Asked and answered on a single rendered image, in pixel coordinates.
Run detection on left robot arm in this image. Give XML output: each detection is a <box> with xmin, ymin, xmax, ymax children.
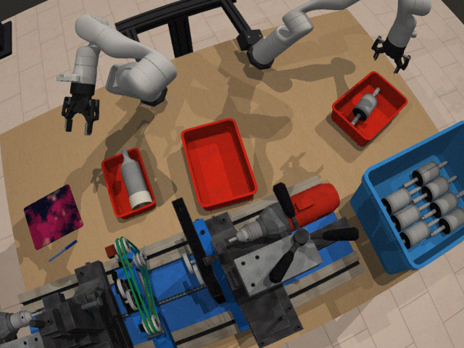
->
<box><xmin>252</xmin><ymin>0</ymin><xmax>431</xmax><ymax>65</ymax></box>

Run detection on pink galaxy-print mouse mat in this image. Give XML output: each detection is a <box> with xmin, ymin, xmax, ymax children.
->
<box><xmin>24</xmin><ymin>184</ymin><xmax>83</xmax><ymax>249</ymax></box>

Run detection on blue plastic crate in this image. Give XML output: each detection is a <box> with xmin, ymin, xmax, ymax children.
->
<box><xmin>350</xmin><ymin>120</ymin><xmax>464</xmax><ymax>275</ymax></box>

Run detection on blue machine bed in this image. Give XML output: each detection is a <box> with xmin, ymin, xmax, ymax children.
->
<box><xmin>17</xmin><ymin>175</ymin><xmax>366</xmax><ymax>348</ymax></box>

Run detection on red tray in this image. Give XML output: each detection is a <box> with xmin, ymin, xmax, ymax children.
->
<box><xmin>101</xmin><ymin>148</ymin><xmax>156</xmax><ymax>220</ymax></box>
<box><xmin>181</xmin><ymin>118</ymin><xmax>257</xmax><ymax>212</ymax></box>
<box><xmin>331</xmin><ymin>71</ymin><xmax>407</xmax><ymax>147</ymax></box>

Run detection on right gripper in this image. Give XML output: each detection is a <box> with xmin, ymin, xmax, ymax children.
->
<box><xmin>62</xmin><ymin>83</ymin><xmax>99</xmax><ymax>136</ymax></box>

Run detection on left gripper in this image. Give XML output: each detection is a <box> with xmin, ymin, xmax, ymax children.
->
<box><xmin>372</xmin><ymin>36</ymin><xmax>411</xmax><ymax>74</ymax></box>

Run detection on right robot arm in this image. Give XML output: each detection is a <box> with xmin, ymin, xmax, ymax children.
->
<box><xmin>57</xmin><ymin>14</ymin><xmax>177</xmax><ymax>102</ymax></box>

